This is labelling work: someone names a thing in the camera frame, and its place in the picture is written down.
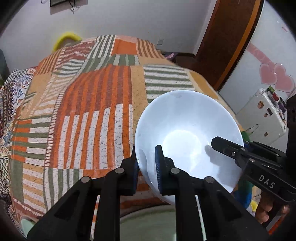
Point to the yellow fuzzy chair back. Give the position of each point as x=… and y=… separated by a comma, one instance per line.
x=66, y=37

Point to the pink heart wall decoration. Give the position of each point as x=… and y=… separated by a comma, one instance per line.
x=272, y=73

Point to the striped patchwork tablecloth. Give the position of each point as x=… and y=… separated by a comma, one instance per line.
x=80, y=114

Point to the brown wooden door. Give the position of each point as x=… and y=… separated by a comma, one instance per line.
x=229, y=31

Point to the white bowl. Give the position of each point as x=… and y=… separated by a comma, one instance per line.
x=184, y=123

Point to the right hand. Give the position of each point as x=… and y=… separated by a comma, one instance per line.
x=265, y=206

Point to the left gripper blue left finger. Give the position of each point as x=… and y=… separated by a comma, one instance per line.
x=129, y=178

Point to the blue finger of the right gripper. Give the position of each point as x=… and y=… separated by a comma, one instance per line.
x=230, y=149
x=251, y=146

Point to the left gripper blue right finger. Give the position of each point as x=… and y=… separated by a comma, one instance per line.
x=166, y=179

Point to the white sticker suitcase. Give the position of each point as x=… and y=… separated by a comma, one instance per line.
x=262, y=118

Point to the mint green plate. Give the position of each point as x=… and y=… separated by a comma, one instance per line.
x=27, y=225

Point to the green bowl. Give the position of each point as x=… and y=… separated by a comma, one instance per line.
x=154, y=223

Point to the patterned patchwork bedspread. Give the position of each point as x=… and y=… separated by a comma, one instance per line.
x=13, y=94

